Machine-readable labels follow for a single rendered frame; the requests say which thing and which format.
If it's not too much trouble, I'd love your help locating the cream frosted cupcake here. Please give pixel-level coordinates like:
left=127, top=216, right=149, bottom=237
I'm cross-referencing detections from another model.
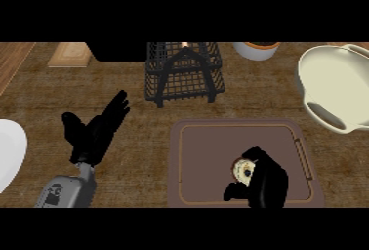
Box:
left=231, top=156, right=257, bottom=187

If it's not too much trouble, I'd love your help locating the white plate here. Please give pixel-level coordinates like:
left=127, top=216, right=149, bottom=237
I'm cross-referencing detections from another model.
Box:
left=0, top=118, right=30, bottom=195

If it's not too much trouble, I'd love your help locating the brown tray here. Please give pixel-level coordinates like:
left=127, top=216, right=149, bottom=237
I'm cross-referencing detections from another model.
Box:
left=166, top=118, right=327, bottom=209

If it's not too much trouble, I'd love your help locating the white plant pot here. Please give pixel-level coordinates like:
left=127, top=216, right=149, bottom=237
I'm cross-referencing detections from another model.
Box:
left=232, top=42, right=281, bottom=62

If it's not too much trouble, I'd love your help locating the black appliance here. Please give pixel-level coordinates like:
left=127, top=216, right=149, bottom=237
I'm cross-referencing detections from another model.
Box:
left=86, top=42, right=149, bottom=63

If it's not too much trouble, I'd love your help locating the pale wooden block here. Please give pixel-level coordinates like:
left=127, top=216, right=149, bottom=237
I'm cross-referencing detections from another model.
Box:
left=46, top=42, right=93, bottom=68

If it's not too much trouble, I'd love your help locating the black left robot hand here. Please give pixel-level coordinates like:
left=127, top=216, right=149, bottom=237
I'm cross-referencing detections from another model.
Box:
left=61, top=89, right=132, bottom=167

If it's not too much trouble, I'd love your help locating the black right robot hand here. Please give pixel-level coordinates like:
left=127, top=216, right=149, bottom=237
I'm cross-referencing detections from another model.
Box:
left=222, top=146, right=290, bottom=209

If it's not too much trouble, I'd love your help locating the cream oval pot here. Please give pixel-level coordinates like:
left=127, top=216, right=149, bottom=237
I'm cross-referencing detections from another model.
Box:
left=296, top=43, right=369, bottom=135

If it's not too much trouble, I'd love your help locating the black wire tiered basket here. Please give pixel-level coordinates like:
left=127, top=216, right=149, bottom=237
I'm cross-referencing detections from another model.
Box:
left=145, top=42, right=226, bottom=109

